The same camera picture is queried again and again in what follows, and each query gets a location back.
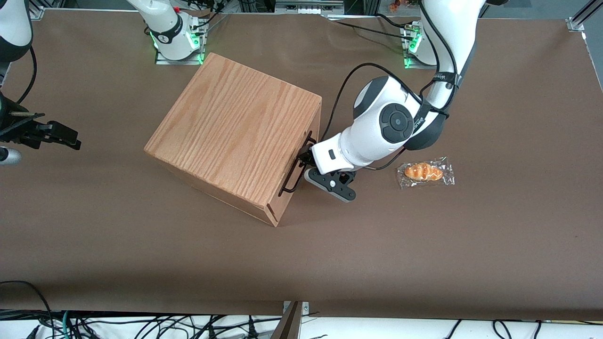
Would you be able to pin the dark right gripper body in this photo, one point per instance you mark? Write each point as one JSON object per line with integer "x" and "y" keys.
{"x": 13, "y": 123}

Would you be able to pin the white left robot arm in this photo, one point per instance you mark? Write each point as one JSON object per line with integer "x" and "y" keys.
{"x": 377, "y": 136}

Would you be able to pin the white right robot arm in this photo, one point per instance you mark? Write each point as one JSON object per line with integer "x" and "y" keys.
{"x": 169, "y": 28}

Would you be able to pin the light wooden drawer cabinet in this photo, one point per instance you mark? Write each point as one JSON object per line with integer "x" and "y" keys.
{"x": 231, "y": 127}

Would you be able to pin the croissant in clear plastic wrap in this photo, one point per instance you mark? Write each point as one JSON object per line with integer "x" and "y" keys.
{"x": 424, "y": 172}

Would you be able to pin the brown paper table cover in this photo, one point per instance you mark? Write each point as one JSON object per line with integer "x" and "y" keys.
{"x": 424, "y": 259}

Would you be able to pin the grey background device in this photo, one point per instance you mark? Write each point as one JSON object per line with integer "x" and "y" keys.
{"x": 308, "y": 6}

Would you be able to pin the orange background objects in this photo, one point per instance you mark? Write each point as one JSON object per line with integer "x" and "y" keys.
{"x": 400, "y": 4}

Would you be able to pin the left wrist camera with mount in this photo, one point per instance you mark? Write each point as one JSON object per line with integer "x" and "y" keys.
{"x": 332, "y": 184}

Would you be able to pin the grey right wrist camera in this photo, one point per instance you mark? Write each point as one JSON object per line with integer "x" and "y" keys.
{"x": 8, "y": 156}

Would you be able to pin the aluminium frame profile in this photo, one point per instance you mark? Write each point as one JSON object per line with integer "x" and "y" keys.
{"x": 577, "y": 22}
{"x": 36, "y": 9}

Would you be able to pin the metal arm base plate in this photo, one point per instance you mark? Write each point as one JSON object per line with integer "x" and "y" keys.
{"x": 179, "y": 61}
{"x": 414, "y": 66}

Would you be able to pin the small metal bracket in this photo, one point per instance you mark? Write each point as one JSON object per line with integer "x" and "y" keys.
{"x": 305, "y": 307}

